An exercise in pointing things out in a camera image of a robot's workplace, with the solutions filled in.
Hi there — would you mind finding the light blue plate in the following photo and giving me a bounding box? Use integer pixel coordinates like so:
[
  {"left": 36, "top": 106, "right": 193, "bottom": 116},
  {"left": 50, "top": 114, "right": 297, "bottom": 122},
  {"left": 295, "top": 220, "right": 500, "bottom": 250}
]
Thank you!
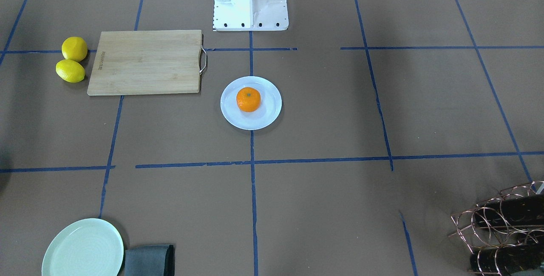
[{"left": 220, "top": 76, "right": 282, "bottom": 131}]

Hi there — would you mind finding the orange fruit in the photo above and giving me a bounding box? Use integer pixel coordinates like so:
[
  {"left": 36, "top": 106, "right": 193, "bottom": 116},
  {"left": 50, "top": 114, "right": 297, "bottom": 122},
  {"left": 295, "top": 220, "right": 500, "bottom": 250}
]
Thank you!
[{"left": 236, "top": 87, "right": 261, "bottom": 113}]

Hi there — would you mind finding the green plate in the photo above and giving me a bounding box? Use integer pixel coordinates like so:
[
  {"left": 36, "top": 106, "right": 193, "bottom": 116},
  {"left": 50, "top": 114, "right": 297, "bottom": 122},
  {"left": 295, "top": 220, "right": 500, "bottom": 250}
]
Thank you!
[{"left": 41, "top": 218, "right": 125, "bottom": 276}]

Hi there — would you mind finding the wooden cutting board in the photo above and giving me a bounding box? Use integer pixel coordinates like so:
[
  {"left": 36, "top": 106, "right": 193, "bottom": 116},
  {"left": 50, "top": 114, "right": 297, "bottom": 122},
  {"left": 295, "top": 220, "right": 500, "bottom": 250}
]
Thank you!
[{"left": 87, "top": 30, "right": 207, "bottom": 96}]

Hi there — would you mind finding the dark folded cloth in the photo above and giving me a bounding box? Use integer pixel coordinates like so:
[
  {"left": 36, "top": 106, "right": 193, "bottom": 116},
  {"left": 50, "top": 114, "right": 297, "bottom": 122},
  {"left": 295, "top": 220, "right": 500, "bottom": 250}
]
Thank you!
[{"left": 124, "top": 244, "right": 175, "bottom": 276}]

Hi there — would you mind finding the lemon near board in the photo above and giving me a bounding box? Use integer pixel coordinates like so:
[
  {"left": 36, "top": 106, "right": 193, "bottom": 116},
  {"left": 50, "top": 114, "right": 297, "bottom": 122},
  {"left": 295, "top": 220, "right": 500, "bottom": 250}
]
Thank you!
[{"left": 56, "top": 59, "right": 85, "bottom": 83}]

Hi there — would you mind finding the lemon far from board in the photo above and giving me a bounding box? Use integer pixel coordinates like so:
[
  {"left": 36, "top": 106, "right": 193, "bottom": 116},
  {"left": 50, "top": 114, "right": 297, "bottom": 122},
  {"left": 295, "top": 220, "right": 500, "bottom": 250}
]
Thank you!
[{"left": 61, "top": 36, "right": 89, "bottom": 62}]

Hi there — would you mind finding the green bottle back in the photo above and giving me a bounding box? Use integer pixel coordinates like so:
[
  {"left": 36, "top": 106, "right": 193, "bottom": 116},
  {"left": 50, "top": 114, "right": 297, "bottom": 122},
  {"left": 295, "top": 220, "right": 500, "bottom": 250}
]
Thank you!
[{"left": 474, "top": 194, "right": 544, "bottom": 229}]

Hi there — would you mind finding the green bottle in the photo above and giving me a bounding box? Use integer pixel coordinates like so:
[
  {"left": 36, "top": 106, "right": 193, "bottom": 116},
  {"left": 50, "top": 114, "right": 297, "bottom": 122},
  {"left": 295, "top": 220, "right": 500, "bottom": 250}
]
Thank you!
[
  {"left": 474, "top": 194, "right": 544, "bottom": 229},
  {"left": 470, "top": 243, "right": 544, "bottom": 276}
]

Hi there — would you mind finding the green bottle middle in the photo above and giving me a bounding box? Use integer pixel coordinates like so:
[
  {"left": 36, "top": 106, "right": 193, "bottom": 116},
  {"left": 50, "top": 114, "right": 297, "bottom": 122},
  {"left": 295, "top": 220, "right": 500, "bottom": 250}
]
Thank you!
[{"left": 470, "top": 243, "right": 544, "bottom": 276}]

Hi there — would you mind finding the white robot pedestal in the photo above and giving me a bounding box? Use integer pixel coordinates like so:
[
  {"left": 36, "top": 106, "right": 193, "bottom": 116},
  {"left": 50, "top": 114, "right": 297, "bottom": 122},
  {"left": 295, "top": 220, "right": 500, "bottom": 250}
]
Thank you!
[{"left": 212, "top": 0, "right": 289, "bottom": 31}]

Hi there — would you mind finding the copper wire bottle rack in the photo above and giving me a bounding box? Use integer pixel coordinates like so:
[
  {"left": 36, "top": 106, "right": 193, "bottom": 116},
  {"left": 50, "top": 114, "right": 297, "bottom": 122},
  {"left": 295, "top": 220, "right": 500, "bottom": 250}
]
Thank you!
[{"left": 450, "top": 181, "right": 544, "bottom": 276}]

